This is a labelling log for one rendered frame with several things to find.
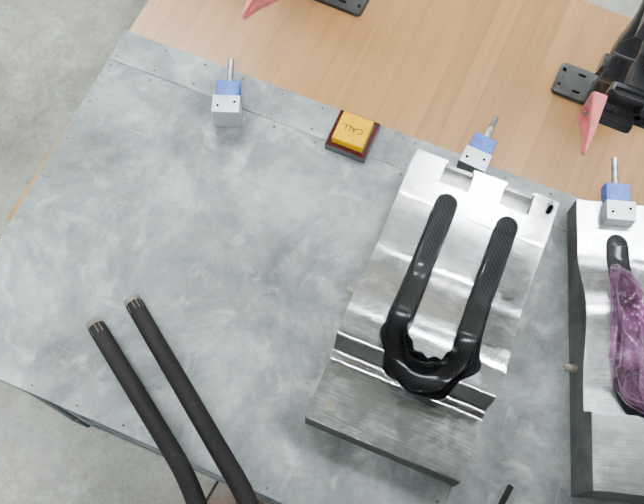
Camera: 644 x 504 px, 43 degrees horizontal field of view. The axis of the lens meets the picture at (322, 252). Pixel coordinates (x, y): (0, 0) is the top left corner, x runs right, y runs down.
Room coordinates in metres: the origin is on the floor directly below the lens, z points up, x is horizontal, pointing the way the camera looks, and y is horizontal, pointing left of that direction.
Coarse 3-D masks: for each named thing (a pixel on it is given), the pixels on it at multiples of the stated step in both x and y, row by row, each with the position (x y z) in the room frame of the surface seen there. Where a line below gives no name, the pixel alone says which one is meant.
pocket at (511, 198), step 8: (504, 192) 0.63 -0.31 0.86; (512, 192) 0.62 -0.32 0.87; (520, 192) 0.62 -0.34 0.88; (504, 200) 0.61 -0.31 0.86; (512, 200) 0.61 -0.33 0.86; (520, 200) 0.61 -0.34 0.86; (528, 200) 0.61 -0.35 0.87; (512, 208) 0.60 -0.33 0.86; (520, 208) 0.60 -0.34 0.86; (528, 208) 0.60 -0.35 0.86
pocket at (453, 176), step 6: (444, 168) 0.67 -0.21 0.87; (450, 168) 0.66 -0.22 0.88; (456, 168) 0.66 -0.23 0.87; (444, 174) 0.66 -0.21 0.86; (450, 174) 0.66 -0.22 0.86; (456, 174) 0.66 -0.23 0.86; (462, 174) 0.65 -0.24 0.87; (468, 174) 0.65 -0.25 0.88; (474, 174) 0.65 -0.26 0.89; (444, 180) 0.65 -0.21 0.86; (450, 180) 0.65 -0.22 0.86; (456, 180) 0.65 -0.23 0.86; (462, 180) 0.65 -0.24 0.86; (468, 180) 0.65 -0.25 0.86; (456, 186) 0.63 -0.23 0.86; (462, 186) 0.64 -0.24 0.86; (468, 186) 0.64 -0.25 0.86
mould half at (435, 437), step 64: (448, 192) 0.61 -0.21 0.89; (384, 256) 0.49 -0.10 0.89; (448, 256) 0.50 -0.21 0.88; (512, 256) 0.50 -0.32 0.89; (384, 320) 0.36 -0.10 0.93; (448, 320) 0.37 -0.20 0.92; (512, 320) 0.39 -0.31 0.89; (320, 384) 0.27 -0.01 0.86; (384, 384) 0.28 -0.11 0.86; (384, 448) 0.18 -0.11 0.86; (448, 448) 0.18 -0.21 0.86
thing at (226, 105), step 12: (228, 60) 0.89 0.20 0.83; (228, 72) 0.86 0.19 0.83; (228, 84) 0.83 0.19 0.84; (240, 84) 0.84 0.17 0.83; (216, 96) 0.80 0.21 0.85; (228, 96) 0.80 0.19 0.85; (240, 96) 0.82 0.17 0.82; (216, 108) 0.77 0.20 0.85; (228, 108) 0.77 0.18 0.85; (240, 108) 0.79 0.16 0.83; (216, 120) 0.76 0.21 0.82; (228, 120) 0.77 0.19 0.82; (240, 120) 0.77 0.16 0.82
